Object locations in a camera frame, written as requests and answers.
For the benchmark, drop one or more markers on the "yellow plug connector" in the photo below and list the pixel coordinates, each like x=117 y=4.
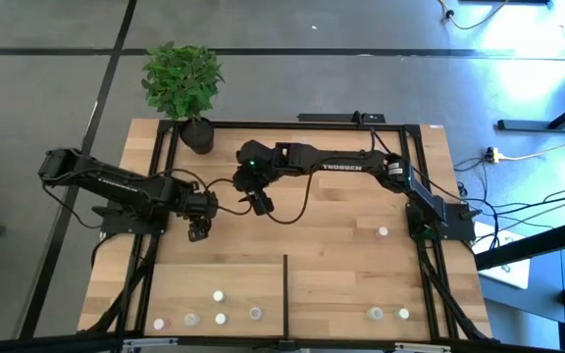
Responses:
x=494 y=156

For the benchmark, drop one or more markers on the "green artificial plant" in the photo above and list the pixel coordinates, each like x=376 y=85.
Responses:
x=182 y=81

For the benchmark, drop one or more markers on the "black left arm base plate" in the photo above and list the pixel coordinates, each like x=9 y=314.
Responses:
x=116 y=225

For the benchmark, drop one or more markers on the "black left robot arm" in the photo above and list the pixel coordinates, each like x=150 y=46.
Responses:
x=116 y=181

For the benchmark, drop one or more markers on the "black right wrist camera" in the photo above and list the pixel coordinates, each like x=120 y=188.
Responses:
x=264 y=203

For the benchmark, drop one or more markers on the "bluish clear medicine bottle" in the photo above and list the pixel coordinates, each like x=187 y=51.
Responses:
x=374 y=313

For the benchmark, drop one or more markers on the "black flat bar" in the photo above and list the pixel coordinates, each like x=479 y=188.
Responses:
x=331 y=117

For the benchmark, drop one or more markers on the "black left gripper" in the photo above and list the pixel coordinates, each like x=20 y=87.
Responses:
x=199 y=203

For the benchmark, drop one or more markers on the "white-capped teal medicine bottle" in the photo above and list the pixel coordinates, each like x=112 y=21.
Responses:
x=220 y=318

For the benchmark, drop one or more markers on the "white paper box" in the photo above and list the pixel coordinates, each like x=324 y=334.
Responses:
x=508 y=274

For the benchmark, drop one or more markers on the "white-capped pink medicine bottle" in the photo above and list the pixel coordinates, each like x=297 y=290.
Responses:
x=158 y=323
x=383 y=232

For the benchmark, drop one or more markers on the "black plant pot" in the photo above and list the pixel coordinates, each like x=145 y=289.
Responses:
x=196 y=137

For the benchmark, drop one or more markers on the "black desk leg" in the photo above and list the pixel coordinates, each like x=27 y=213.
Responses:
x=537 y=126

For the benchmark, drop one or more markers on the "black divider bar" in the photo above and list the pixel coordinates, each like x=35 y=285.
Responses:
x=286 y=294

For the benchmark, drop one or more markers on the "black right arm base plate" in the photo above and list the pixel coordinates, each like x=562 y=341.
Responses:
x=461 y=228

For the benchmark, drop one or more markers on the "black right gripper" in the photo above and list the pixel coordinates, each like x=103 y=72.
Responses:
x=253 y=166

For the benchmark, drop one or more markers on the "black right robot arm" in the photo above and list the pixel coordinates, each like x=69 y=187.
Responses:
x=341 y=162

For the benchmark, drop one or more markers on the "black diagonal beam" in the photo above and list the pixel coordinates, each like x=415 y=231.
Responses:
x=532 y=245

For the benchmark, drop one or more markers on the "light wooden shelf board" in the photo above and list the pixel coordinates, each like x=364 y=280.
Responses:
x=263 y=289

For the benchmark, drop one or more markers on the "silver frame bracket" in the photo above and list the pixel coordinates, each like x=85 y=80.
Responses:
x=422 y=347
x=150 y=342

